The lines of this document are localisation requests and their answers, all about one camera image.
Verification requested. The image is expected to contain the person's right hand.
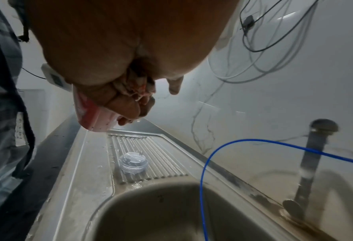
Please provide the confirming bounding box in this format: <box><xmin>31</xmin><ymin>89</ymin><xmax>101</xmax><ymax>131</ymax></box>
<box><xmin>25</xmin><ymin>0</ymin><xmax>241</xmax><ymax>127</ymax></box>

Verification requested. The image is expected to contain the pink steel tumbler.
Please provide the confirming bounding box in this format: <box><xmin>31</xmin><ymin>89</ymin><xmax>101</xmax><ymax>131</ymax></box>
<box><xmin>71</xmin><ymin>84</ymin><xmax>127</xmax><ymax>133</ymax></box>

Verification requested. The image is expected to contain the clear plastic lid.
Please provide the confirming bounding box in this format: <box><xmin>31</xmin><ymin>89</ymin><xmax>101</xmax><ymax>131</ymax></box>
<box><xmin>117</xmin><ymin>151</ymin><xmax>149</xmax><ymax>174</ymax></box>

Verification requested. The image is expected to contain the black power plug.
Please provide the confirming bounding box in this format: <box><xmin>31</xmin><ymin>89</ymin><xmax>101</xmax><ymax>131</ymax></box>
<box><xmin>242</xmin><ymin>15</ymin><xmax>256</xmax><ymax>31</ymax></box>

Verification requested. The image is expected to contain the blue plaid clothing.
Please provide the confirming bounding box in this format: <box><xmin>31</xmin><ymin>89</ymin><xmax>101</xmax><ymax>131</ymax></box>
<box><xmin>0</xmin><ymin>0</ymin><xmax>36</xmax><ymax>215</ymax></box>

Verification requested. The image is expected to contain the stainless steel sink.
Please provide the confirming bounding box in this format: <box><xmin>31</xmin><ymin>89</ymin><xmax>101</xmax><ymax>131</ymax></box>
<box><xmin>25</xmin><ymin>122</ymin><xmax>323</xmax><ymax>241</ymax></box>

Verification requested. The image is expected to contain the thin blue tube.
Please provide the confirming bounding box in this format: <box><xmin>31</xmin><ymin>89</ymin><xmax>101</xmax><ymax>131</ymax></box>
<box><xmin>200</xmin><ymin>139</ymin><xmax>353</xmax><ymax>241</ymax></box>

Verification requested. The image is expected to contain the metal faucet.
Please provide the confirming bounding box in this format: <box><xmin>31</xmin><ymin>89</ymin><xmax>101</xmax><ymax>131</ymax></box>
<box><xmin>282</xmin><ymin>118</ymin><xmax>340</xmax><ymax>221</ymax></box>

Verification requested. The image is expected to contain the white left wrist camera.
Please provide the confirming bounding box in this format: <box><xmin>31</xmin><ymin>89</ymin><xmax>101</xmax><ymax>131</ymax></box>
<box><xmin>40</xmin><ymin>63</ymin><xmax>74</xmax><ymax>94</ymax></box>

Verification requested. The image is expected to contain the thin black left camera cable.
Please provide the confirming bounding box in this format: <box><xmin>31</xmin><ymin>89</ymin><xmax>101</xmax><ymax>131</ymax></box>
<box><xmin>21</xmin><ymin>67</ymin><xmax>47</xmax><ymax>80</ymax></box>

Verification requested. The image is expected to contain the black hanging cable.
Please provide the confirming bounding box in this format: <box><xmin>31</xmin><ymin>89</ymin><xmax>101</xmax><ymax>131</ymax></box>
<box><xmin>239</xmin><ymin>0</ymin><xmax>320</xmax><ymax>53</ymax></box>

